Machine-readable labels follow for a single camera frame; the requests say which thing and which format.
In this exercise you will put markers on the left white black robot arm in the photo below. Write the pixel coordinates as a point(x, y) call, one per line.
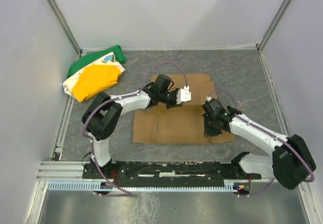
point(101, 118)

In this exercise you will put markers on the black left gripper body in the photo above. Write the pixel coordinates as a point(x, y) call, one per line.
point(172, 100)

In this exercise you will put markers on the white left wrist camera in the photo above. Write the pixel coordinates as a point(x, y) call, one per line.
point(183, 95)

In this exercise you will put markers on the left aluminium corner post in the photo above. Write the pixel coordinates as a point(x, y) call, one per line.
point(64, 25)

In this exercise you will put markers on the metal front shelf sheet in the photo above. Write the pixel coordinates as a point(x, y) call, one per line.
point(272, 206)

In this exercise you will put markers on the right aluminium corner post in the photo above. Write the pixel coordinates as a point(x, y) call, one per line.
point(273, 24)

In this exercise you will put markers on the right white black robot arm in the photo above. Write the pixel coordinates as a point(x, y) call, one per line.
point(287, 159)

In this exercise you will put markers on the yellow cloth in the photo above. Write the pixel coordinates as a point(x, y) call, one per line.
point(95, 79)

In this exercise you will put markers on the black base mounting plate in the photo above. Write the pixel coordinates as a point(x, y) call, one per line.
point(175, 174)

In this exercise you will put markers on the brown cardboard box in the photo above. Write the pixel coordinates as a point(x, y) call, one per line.
point(178, 125)

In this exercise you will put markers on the light blue cable duct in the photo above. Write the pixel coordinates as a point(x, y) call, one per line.
point(98, 186)

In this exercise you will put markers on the aluminium front rail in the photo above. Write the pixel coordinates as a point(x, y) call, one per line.
point(76, 170)

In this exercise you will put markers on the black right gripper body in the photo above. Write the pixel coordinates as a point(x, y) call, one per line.
point(210, 127)

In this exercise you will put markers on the aluminium corner post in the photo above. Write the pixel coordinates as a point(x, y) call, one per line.
point(64, 25)
point(273, 24)

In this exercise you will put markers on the green cloth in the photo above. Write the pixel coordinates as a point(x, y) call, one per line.
point(89, 58)

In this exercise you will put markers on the white patterned cloth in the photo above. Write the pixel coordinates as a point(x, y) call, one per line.
point(69, 83)

